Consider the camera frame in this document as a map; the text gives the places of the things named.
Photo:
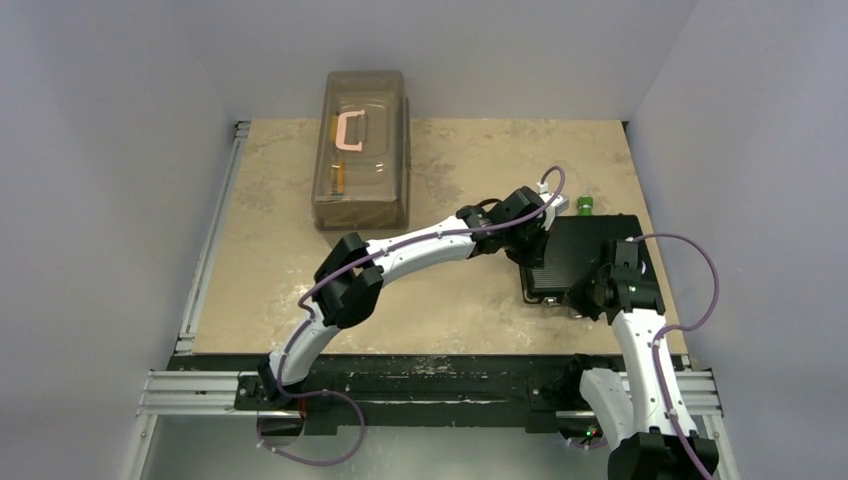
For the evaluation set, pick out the pink box handle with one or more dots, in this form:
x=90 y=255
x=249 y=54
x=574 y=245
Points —
x=346 y=137

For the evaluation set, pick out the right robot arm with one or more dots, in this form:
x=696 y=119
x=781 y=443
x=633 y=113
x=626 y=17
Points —
x=642 y=413

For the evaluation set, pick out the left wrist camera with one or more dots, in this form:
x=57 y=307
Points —
x=556 y=203

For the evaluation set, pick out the green chip stack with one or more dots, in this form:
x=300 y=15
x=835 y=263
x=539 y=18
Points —
x=585 y=206

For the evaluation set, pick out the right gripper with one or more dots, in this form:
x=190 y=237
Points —
x=589 y=295

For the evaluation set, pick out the translucent brown storage box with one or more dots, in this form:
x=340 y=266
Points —
x=369 y=190

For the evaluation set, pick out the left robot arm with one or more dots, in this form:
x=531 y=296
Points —
x=349 y=281

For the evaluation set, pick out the black poker case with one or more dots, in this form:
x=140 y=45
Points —
x=579 y=243

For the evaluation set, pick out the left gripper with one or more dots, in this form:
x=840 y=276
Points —
x=535 y=258

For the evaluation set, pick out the black metal table frame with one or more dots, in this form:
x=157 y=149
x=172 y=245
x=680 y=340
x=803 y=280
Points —
x=537 y=393

